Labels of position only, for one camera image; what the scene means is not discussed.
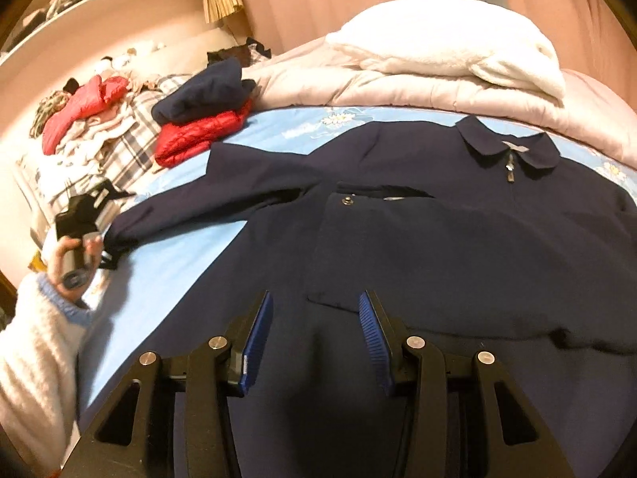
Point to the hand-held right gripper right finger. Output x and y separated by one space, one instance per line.
373 338

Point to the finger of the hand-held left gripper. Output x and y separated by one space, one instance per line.
110 259

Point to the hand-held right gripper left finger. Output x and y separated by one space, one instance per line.
259 328

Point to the navy collared jacket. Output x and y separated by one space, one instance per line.
448 239

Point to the person's left forearm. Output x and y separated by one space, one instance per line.
35 358

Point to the pile of mixed clothes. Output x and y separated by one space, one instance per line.
99 127
124 149

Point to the person's left hand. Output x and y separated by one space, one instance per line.
63 251

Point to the pink-red puffer jacket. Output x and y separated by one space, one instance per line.
79 109

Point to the red quilted jacket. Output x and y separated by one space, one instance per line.
199 134

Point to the folded navy garment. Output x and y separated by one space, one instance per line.
204 89

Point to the blue floral bed sheet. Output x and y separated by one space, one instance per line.
278 129

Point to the white shelf unit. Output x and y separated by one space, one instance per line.
124 15

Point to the black cloth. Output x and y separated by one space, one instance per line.
239 52

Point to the pink comforter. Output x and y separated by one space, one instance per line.
398 89

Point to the white fluffy blanket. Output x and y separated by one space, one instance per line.
438 35

